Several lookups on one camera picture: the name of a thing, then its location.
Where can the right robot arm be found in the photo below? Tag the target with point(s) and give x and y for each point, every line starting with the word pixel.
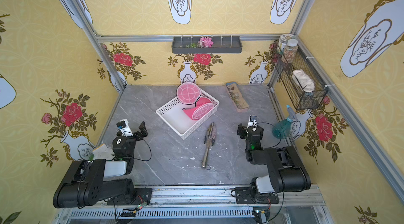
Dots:
pixel 285 169

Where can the teal spray bottle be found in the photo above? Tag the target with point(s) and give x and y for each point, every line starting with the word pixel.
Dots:
pixel 282 129

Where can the black wire wall basket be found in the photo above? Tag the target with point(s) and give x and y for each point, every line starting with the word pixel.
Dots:
pixel 283 73

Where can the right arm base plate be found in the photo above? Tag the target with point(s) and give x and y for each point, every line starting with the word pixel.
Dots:
pixel 247 195

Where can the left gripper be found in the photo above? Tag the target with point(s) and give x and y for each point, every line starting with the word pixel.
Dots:
pixel 137 133

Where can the decorated rectangular tray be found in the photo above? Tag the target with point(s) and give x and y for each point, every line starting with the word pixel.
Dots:
pixel 236 96

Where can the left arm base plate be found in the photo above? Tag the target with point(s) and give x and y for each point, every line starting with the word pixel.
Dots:
pixel 136 197

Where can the grey wall shelf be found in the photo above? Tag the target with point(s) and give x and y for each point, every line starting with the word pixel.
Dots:
pixel 222 44

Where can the white crumpled cloth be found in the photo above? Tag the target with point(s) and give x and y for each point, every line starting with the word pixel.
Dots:
pixel 103 152

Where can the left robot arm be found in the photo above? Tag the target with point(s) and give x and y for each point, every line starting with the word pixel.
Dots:
pixel 88 182

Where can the white plastic basket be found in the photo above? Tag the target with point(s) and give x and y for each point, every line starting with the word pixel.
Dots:
pixel 172 113

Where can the pink mesh laundry bag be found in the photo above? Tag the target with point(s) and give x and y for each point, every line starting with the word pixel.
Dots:
pixel 203 106

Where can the pink artificial flower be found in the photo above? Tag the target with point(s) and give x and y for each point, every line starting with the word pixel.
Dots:
pixel 206 42

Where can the aluminium mounting rail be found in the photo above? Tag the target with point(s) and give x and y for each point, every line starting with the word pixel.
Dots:
pixel 193 195

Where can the beige cloth in basket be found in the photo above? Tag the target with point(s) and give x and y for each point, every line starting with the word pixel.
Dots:
pixel 303 81

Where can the grain filled jar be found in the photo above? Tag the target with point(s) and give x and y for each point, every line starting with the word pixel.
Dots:
pixel 290 51

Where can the white lid jar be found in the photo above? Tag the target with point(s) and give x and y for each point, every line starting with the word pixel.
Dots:
pixel 283 41

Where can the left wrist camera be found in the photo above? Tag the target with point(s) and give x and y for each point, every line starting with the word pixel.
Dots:
pixel 123 126

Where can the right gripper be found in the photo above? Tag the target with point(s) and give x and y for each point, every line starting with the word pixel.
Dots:
pixel 241 130

